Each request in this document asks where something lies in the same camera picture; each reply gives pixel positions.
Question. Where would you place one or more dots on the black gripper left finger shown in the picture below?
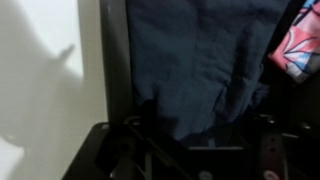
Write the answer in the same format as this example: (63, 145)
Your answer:
(138, 149)

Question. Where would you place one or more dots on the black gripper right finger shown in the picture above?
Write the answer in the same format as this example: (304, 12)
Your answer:
(288, 151)

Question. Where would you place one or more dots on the navy blue cloth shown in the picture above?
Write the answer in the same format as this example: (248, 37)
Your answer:
(199, 60)

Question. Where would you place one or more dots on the pink patterned cloth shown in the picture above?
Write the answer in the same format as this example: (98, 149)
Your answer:
(298, 54)

